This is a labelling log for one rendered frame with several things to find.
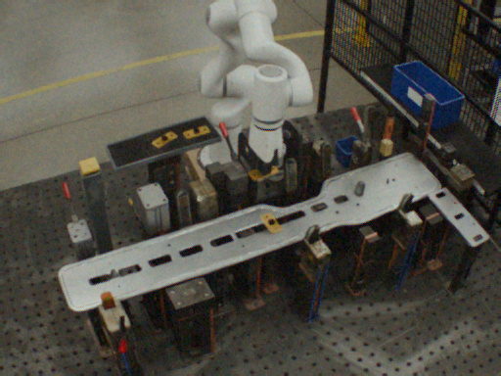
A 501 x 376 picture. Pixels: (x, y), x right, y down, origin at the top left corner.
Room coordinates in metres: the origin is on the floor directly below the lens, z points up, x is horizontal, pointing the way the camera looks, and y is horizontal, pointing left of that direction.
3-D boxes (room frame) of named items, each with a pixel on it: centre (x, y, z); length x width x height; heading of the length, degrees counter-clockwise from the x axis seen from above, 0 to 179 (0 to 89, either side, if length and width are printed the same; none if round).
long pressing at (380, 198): (1.36, -0.06, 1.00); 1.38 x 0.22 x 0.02; 118
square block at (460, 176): (1.62, -0.78, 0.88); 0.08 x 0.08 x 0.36; 28
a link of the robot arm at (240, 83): (1.92, 0.07, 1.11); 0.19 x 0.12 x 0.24; 102
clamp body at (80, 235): (1.24, 0.53, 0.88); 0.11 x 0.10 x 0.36; 28
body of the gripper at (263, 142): (1.34, -0.04, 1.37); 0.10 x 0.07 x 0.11; 32
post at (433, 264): (1.50, -0.71, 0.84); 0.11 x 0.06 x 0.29; 28
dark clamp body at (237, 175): (1.54, 0.05, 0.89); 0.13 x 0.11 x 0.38; 28
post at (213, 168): (1.52, 0.12, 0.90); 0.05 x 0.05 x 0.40; 28
